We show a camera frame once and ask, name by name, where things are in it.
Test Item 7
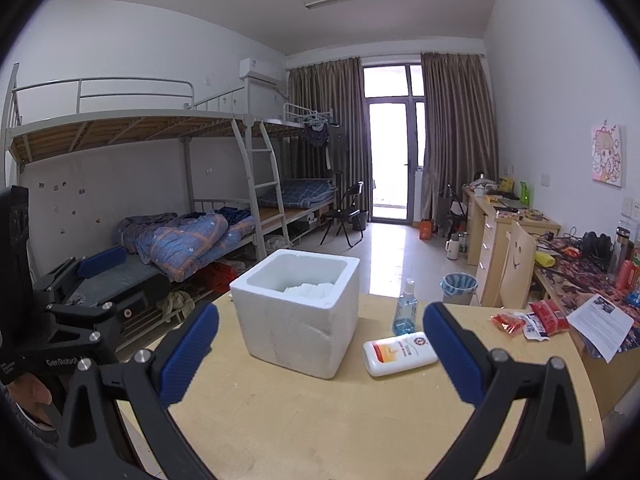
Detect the white tissue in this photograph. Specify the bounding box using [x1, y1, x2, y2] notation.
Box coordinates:
[283, 283, 334, 300]

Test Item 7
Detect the person's left hand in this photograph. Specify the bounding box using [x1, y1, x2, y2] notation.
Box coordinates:
[8, 373, 54, 430]

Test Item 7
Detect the blue orange quilt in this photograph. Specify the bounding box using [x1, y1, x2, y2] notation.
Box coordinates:
[112, 207, 255, 282]

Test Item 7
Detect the metal bunk bed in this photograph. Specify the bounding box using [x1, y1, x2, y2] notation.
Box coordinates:
[1, 77, 336, 281]

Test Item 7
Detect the red snack packet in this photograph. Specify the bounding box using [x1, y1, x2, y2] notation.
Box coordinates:
[529, 299, 570, 336]

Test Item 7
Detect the orange snack packet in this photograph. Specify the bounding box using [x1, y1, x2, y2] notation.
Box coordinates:
[490, 311, 526, 336]

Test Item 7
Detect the white printed paper sheet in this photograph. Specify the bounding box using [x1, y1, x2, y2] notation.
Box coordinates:
[567, 294, 634, 363]

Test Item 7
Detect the white lotion pump bottle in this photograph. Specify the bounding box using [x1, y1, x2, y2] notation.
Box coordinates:
[363, 332, 437, 368]

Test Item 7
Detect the blue lined trash bin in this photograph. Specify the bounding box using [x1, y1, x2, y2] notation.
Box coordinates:
[440, 272, 477, 306]

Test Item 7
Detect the wooden smiley chair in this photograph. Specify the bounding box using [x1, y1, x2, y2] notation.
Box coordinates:
[499, 222, 537, 310]

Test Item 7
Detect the white styrofoam box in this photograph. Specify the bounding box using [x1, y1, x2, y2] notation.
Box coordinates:
[230, 249, 360, 379]

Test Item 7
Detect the wooden drawer desk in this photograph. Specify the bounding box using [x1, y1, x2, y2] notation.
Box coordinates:
[464, 186, 561, 307]

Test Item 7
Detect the black folding chair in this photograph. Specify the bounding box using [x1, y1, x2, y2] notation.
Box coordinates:
[320, 181, 364, 248]

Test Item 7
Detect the white air conditioner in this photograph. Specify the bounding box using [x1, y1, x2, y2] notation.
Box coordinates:
[239, 58, 283, 84]

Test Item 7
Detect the brown left curtain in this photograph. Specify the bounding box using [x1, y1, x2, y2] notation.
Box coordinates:
[288, 58, 372, 212]

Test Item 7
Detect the brown curtain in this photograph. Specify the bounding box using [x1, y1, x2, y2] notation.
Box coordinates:
[421, 52, 499, 223]
[288, 58, 372, 212]

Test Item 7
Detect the brown right curtain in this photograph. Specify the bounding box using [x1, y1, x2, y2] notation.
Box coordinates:
[421, 52, 499, 223]

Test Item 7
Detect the glass balcony door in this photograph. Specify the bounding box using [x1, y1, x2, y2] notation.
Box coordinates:
[363, 63, 425, 224]

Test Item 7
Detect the pink cartoon wall picture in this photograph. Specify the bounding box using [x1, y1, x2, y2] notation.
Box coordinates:
[591, 120, 623, 188]

